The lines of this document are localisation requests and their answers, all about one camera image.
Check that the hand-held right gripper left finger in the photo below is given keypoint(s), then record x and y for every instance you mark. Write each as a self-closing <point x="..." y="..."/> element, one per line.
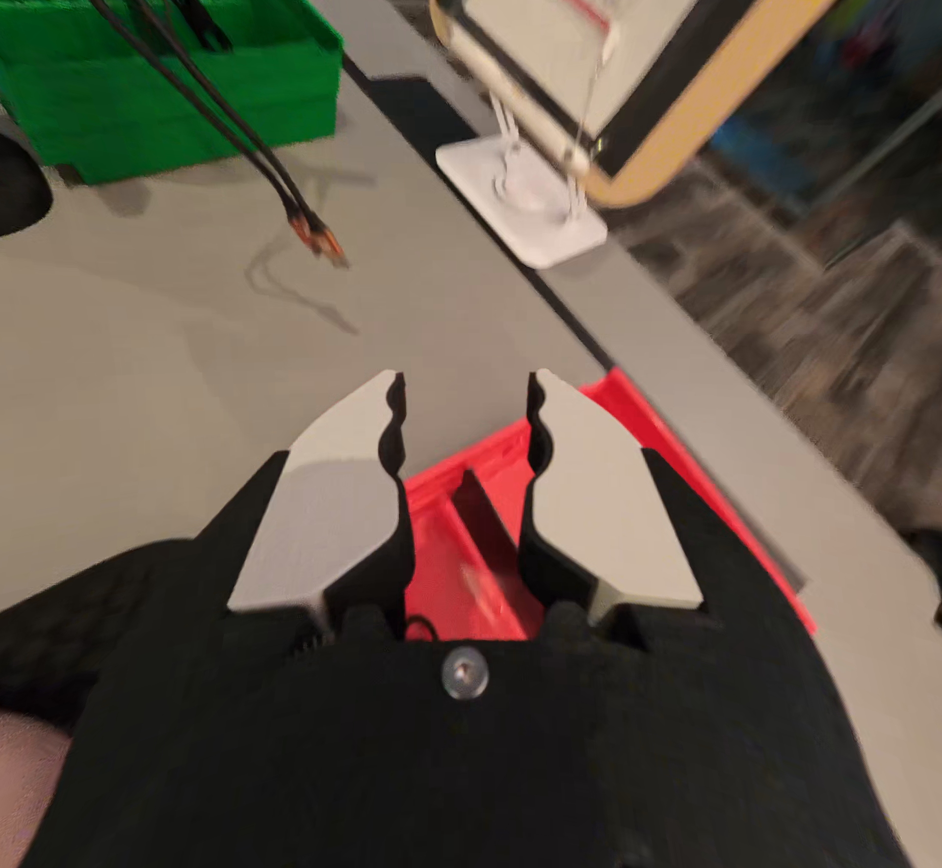
<point x="324" y="515"/>

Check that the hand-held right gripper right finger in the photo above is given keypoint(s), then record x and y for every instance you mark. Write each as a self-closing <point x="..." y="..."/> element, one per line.
<point x="603" y="515"/>

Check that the red plastic bin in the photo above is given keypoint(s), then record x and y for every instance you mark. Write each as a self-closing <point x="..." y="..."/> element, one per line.
<point x="441" y="573"/>

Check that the green plastic bin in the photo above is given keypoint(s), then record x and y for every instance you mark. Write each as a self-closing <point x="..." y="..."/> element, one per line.
<point x="110" y="110"/>

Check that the white sign stand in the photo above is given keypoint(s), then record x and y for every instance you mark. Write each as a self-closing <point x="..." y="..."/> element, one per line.
<point x="530" y="220"/>

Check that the dark rounded object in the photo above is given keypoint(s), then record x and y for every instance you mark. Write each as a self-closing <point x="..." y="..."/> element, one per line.
<point x="18" y="176"/>

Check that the wooden backed black sign board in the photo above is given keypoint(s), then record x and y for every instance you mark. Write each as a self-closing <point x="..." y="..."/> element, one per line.
<point x="736" y="73"/>

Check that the white instruction sheet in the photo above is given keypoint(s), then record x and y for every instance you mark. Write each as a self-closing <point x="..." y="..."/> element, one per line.
<point x="625" y="36"/>

